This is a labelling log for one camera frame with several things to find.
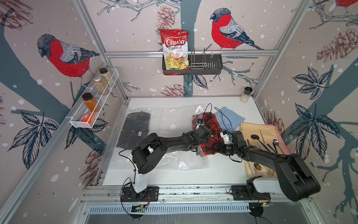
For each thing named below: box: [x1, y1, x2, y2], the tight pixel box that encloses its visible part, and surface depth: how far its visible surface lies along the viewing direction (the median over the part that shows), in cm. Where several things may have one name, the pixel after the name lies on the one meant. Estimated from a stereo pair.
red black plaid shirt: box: [192, 112, 224, 156], surface depth 95 cm
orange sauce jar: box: [82, 92, 100, 113], surface depth 68 cm
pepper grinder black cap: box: [243, 86, 253, 95], surface depth 113 cm
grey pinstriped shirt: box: [116, 111, 151, 150], surface depth 102 cm
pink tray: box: [268, 124, 291, 155], surface depth 94 cm
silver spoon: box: [273, 138, 283, 152], surface depth 94 cm
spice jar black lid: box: [98, 67, 115, 87], surface depth 82 cm
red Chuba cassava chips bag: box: [160, 28, 190, 76], surface depth 84 cm
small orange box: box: [81, 113, 95, 126], surface depth 68 cm
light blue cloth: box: [214, 106, 246, 133], surface depth 107 cm
